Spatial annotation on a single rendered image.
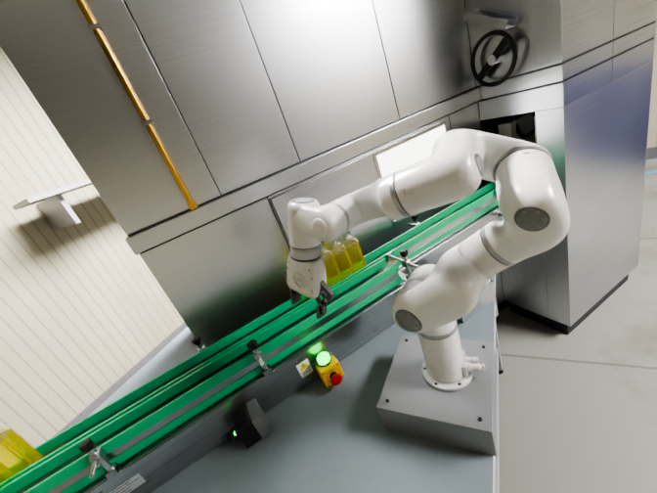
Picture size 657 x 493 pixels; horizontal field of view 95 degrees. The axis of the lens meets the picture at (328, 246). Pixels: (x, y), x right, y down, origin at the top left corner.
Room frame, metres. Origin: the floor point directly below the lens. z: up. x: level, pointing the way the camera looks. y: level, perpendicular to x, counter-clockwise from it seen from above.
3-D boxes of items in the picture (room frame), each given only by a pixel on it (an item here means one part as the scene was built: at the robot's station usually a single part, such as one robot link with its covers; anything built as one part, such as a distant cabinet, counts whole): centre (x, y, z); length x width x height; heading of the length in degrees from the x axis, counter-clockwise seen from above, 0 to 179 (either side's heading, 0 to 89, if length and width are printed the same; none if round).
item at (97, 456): (0.59, 0.75, 0.94); 0.07 x 0.04 x 0.13; 19
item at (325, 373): (0.78, 0.14, 0.79); 0.07 x 0.07 x 0.07; 19
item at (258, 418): (0.68, 0.41, 0.79); 0.08 x 0.08 x 0.08; 19
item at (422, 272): (0.57, -0.17, 1.07); 0.13 x 0.10 x 0.16; 136
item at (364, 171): (1.28, -0.28, 1.15); 0.90 x 0.03 x 0.34; 109
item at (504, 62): (1.39, -0.96, 1.49); 0.21 x 0.05 x 0.21; 19
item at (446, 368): (0.57, -0.19, 0.91); 0.16 x 0.13 x 0.15; 65
